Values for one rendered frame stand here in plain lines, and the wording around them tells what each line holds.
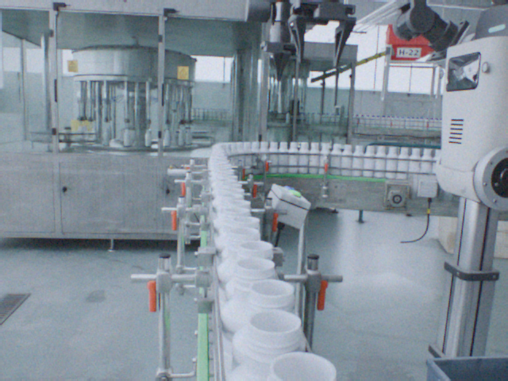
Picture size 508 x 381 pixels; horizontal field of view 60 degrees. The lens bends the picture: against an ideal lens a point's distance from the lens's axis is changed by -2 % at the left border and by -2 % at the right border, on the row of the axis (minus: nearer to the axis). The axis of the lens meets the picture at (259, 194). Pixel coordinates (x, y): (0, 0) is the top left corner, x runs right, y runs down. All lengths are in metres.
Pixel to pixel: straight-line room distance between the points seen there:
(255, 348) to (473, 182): 0.91
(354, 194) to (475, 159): 1.41
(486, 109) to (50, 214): 3.86
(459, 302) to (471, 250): 0.14
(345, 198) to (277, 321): 2.19
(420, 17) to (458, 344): 0.88
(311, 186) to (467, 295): 1.40
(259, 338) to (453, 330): 1.04
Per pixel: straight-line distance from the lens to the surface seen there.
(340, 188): 2.49
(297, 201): 1.09
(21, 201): 4.48
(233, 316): 0.42
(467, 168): 1.17
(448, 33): 1.42
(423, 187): 2.35
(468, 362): 0.79
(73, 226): 4.39
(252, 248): 0.50
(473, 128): 1.15
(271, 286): 0.38
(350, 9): 0.83
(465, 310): 1.29
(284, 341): 0.30
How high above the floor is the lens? 1.30
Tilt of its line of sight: 10 degrees down
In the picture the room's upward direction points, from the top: 2 degrees clockwise
